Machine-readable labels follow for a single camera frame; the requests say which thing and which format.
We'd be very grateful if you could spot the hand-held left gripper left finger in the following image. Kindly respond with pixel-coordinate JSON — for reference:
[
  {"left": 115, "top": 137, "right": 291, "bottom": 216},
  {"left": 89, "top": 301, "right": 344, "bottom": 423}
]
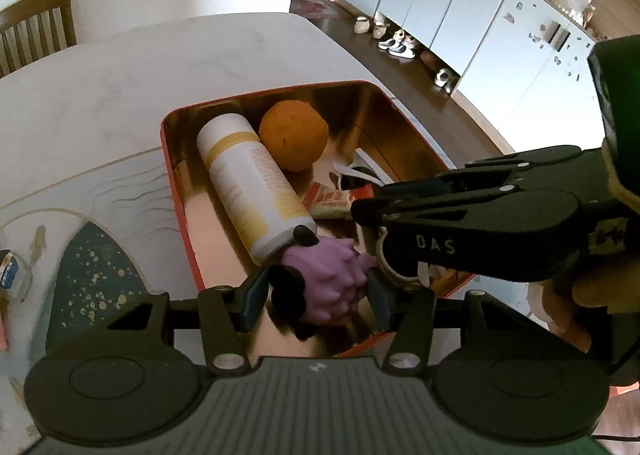
[{"left": 47, "top": 265, "right": 274, "bottom": 372}]

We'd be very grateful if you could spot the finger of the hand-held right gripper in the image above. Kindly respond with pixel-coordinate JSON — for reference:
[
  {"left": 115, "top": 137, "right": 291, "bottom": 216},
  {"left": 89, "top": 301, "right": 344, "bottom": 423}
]
[
  {"left": 374, "top": 145, "right": 584, "bottom": 198},
  {"left": 349, "top": 185, "right": 586, "bottom": 282}
]

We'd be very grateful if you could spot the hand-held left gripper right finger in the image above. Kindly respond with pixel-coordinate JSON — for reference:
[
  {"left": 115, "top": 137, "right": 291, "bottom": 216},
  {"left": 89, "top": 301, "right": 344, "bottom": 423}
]
[{"left": 365, "top": 267, "right": 594, "bottom": 371}]

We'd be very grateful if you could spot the purple plush toy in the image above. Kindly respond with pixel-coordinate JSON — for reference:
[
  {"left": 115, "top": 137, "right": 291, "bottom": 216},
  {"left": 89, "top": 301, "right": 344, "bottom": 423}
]
[{"left": 270, "top": 225, "right": 379, "bottom": 326}]

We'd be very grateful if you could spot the red tin box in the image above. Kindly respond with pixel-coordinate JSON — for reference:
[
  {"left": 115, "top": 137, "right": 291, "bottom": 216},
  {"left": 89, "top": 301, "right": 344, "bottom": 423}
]
[{"left": 160, "top": 80, "right": 477, "bottom": 360}]

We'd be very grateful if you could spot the white bottle with yellow band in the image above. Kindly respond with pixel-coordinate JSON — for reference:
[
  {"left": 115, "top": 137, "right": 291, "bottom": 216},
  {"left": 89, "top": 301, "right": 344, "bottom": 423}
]
[{"left": 196, "top": 114, "right": 319, "bottom": 266}]

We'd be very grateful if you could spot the small red white packet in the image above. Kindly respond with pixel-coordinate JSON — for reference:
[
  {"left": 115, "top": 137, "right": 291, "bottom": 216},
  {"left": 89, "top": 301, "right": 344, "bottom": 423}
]
[{"left": 302, "top": 182, "right": 376, "bottom": 220}]

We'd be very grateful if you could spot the orange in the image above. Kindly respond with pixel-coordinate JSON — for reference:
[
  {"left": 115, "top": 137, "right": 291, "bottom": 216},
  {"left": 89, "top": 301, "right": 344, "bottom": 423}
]
[{"left": 258, "top": 100, "right": 329, "bottom": 172}]

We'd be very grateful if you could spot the small jar with blue label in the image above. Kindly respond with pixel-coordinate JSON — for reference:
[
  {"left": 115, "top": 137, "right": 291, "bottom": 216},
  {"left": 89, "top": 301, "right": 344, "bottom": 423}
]
[{"left": 0, "top": 249, "right": 34, "bottom": 304}]

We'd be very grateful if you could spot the person's right hand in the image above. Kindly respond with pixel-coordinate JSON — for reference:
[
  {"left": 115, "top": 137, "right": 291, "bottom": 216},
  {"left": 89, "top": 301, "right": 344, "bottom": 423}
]
[{"left": 527, "top": 252, "right": 640, "bottom": 352}]

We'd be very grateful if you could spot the white shoe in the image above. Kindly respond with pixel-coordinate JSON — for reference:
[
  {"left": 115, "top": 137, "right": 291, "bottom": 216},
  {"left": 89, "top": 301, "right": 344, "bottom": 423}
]
[{"left": 434, "top": 68, "right": 459, "bottom": 94}]

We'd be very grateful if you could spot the white black sneaker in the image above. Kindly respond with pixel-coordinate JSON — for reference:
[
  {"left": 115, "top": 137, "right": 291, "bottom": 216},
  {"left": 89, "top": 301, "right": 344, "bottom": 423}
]
[
  {"left": 378, "top": 30, "right": 407, "bottom": 52},
  {"left": 389, "top": 38, "right": 417, "bottom": 60}
]

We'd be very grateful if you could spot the patterned door rug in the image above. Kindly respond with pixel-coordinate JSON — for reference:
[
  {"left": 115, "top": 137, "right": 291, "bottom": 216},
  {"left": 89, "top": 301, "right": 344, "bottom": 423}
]
[{"left": 290, "top": 0, "right": 331, "bottom": 16}]

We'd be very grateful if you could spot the wooden chair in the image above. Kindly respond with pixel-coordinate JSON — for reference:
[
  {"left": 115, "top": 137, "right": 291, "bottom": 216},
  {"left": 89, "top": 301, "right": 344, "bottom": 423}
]
[{"left": 0, "top": 0, "right": 78, "bottom": 80}]

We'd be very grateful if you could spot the blue-grey cabinet wall unit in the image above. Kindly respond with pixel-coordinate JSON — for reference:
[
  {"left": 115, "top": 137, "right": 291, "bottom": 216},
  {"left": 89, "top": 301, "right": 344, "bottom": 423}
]
[{"left": 332, "top": 0, "right": 640, "bottom": 157}]

